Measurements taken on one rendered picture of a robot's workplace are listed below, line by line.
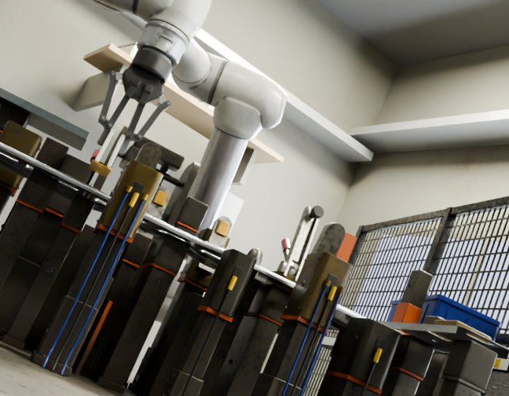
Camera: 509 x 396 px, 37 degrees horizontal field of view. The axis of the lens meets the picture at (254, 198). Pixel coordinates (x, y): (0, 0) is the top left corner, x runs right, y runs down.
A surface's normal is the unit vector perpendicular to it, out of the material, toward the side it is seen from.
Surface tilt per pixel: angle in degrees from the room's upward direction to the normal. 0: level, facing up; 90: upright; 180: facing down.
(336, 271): 90
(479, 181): 90
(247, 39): 90
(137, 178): 90
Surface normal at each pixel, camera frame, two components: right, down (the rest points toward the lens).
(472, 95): -0.75, -0.46
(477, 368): 0.30, -0.12
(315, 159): 0.53, 0.00
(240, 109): -0.07, 0.29
